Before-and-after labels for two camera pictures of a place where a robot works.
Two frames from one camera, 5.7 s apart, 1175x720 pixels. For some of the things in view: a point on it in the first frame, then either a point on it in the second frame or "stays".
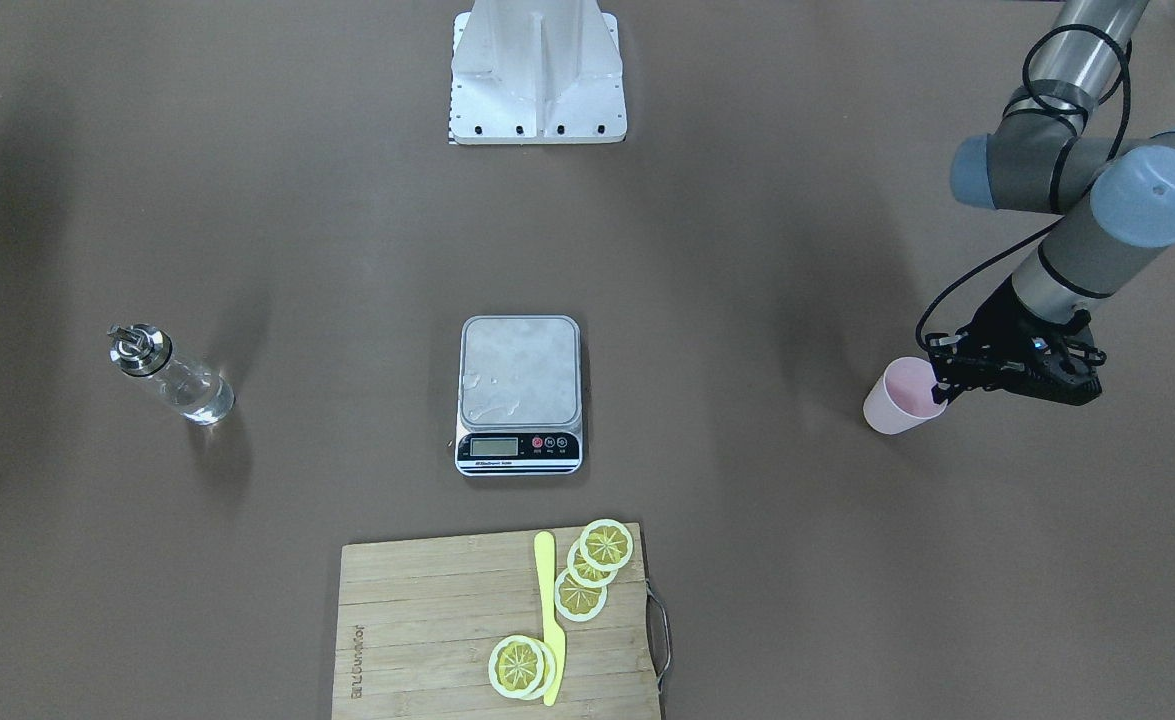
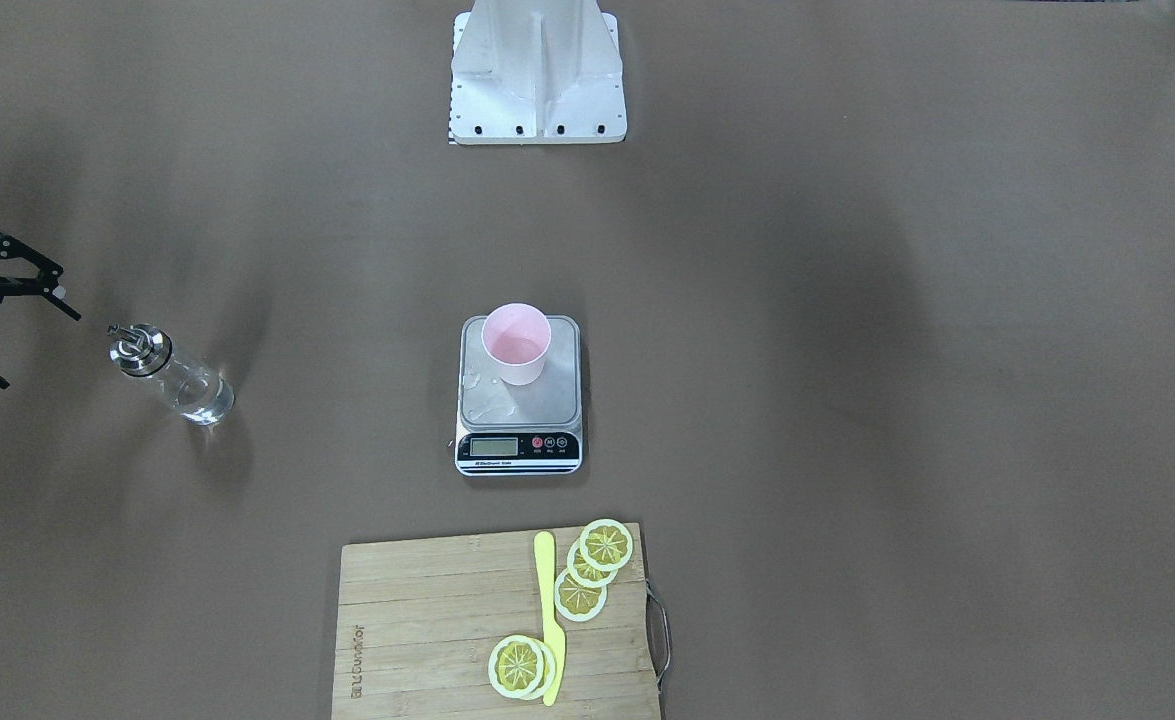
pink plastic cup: x=901 y=401 to x=517 y=337
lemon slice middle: x=585 y=573 stays
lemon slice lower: x=578 y=602 stays
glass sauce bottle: x=200 y=395 stays
